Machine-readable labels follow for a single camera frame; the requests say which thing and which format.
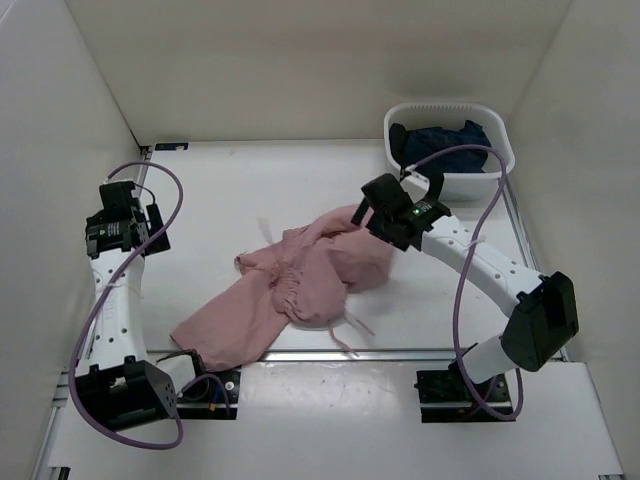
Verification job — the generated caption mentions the dark blue trousers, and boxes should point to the dark blue trousers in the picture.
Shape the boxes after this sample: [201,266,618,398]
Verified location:
[402,119,492,174]

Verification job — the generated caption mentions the black garment over basket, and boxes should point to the black garment over basket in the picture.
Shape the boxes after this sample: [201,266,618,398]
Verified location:
[388,123,444,200]

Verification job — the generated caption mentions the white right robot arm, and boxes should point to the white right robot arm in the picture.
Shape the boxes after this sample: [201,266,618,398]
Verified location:
[352,174,579,400]

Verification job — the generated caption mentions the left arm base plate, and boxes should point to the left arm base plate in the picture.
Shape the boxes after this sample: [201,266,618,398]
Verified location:
[155,350,241,420]

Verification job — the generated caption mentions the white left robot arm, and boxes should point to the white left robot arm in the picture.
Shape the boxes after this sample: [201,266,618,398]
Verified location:
[75,180,177,432]

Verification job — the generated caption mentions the white plastic basket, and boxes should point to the white plastic basket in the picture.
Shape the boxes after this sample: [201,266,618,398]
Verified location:
[383,101,515,202]

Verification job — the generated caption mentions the aluminium table frame rail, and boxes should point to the aluminium table frame rail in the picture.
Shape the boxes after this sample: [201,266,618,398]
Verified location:
[29,144,626,480]

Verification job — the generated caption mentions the pink trousers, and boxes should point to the pink trousers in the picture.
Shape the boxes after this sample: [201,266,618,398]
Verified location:
[170,205,394,371]

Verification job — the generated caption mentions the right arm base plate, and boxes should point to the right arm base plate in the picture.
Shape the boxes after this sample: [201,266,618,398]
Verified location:
[414,370,514,424]

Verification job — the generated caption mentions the white front cover board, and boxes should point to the white front cover board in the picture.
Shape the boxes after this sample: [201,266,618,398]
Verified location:
[50,362,622,479]

